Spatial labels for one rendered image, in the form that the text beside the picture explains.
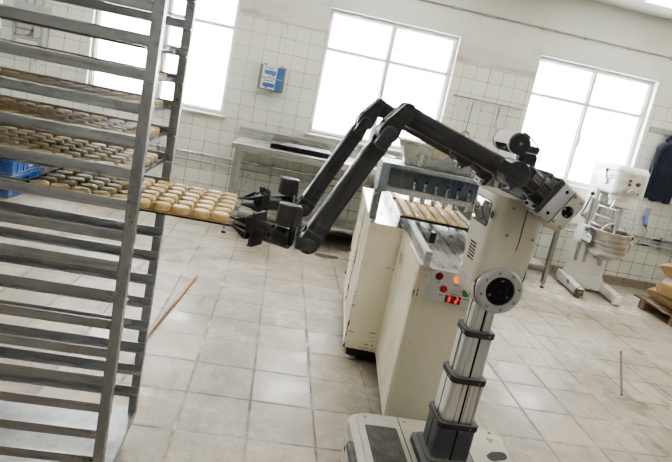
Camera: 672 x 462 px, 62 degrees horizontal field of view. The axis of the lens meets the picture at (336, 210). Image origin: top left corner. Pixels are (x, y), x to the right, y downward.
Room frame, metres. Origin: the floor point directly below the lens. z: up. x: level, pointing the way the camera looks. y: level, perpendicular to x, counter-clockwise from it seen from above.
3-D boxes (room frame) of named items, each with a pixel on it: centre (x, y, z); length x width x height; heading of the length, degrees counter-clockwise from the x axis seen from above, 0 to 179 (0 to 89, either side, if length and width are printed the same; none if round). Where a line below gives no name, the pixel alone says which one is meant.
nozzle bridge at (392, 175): (3.22, -0.55, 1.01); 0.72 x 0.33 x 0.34; 91
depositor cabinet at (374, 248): (3.69, -0.54, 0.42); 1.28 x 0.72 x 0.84; 1
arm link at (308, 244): (1.55, 0.10, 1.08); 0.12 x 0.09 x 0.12; 98
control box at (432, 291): (2.35, -0.57, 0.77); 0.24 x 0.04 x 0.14; 91
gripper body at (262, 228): (1.58, 0.19, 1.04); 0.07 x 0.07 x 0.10; 67
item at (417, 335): (2.71, -0.56, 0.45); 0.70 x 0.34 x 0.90; 1
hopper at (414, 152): (3.22, -0.55, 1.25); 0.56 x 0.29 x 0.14; 91
